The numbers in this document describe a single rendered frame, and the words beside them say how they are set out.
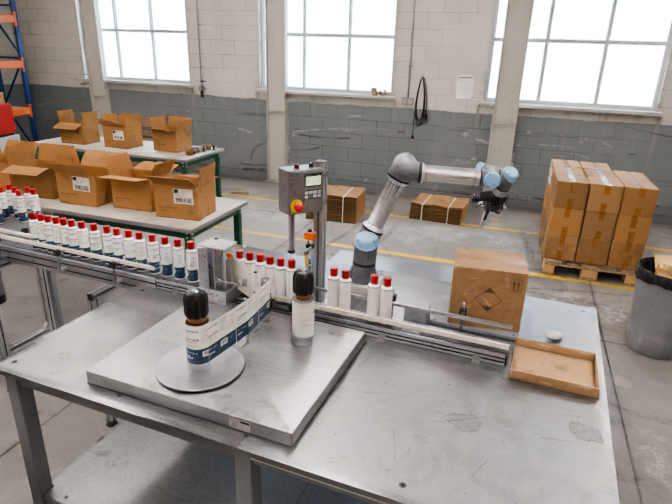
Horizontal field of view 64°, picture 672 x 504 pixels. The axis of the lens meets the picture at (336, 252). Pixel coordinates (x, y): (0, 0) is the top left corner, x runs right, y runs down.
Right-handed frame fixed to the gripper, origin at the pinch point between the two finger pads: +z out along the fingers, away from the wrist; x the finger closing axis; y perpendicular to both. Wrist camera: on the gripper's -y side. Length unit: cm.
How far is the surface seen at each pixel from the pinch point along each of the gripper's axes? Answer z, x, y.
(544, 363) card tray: -25, -92, 9
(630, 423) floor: 69, -72, 114
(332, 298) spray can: -6, -66, -73
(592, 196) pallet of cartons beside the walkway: 113, 151, 166
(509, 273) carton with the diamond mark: -33, -58, -5
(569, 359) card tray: -25, -88, 20
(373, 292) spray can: -18, -68, -58
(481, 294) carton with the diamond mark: -22, -63, -13
